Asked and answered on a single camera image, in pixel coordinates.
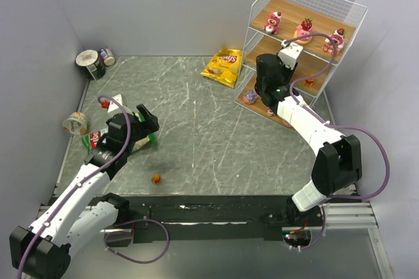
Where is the purple bunny donut toy front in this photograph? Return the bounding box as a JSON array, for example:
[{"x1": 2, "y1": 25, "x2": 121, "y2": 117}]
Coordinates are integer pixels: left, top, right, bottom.
[{"x1": 242, "y1": 89, "x2": 259, "y2": 105}]

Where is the orange bear toy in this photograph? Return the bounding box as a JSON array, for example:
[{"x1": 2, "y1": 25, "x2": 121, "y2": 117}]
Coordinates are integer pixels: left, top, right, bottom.
[
  {"x1": 304, "y1": 75, "x2": 315, "y2": 88},
  {"x1": 151, "y1": 173, "x2": 162, "y2": 185}
]

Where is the pink bear cream hat toy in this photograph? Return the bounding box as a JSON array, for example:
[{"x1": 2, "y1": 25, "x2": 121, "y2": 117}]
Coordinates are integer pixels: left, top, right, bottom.
[{"x1": 263, "y1": 11, "x2": 282, "y2": 35}]

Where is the pink bear strawberry donut toy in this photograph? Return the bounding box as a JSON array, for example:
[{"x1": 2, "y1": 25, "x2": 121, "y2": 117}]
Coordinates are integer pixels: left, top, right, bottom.
[{"x1": 293, "y1": 18, "x2": 313, "y2": 45}]

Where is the pink bear cake toy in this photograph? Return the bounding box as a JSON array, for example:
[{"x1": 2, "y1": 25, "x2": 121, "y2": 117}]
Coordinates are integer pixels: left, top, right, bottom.
[{"x1": 322, "y1": 28, "x2": 346, "y2": 54}]

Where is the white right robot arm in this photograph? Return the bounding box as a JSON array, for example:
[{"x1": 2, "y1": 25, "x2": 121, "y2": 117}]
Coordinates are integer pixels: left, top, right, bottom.
[{"x1": 255, "y1": 54, "x2": 362, "y2": 220}]

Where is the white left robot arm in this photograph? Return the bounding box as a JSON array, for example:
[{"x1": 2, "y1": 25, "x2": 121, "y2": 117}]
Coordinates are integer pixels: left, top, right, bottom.
[{"x1": 9, "y1": 104, "x2": 160, "y2": 278}]

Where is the green cassava chips bag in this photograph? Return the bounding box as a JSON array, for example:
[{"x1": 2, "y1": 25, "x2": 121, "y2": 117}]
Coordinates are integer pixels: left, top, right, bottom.
[{"x1": 81, "y1": 112, "x2": 156, "y2": 154}]

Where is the yellow Lays chips bag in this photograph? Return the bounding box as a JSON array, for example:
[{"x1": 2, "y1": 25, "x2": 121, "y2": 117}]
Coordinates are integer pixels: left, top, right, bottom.
[{"x1": 201, "y1": 46, "x2": 242, "y2": 88}]

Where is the black labelled can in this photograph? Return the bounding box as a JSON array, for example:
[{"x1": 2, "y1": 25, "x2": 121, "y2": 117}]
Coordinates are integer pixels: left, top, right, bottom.
[{"x1": 75, "y1": 50, "x2": 105, "y2": 81}]

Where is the blue white tipped can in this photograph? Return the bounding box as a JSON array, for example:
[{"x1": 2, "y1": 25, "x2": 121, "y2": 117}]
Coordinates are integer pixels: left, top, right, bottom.
[{"x1": 98, "y1": 47, "x2": 115, "y2": 66}]

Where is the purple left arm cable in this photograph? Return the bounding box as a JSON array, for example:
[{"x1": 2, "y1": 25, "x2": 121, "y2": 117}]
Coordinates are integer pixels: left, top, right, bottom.
[{"x1": 16, "y1": 95, "x2": 132, "y2": 279}]

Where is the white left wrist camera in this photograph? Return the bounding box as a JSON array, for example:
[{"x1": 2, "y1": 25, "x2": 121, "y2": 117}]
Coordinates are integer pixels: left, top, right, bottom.
[{"x1": 101, "y1": 94, "x2": 124, "y2": 117}]

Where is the white wire wooden shelf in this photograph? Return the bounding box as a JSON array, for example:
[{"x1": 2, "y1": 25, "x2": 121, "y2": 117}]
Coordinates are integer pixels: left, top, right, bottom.
[{"x1": 235, "y1": 0, "x2": 367, "y2": 124}]

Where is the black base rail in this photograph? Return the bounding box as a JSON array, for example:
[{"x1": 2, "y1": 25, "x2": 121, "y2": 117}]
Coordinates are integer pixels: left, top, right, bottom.
[{"x1": 112, "y1": 195, "x2": 323, "y2": 244}]

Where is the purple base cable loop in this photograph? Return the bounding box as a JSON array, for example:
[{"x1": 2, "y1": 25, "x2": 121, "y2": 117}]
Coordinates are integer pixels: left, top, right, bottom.
[{"x1": 103, "y1": 218, "x2": 171, "y2": 264}]

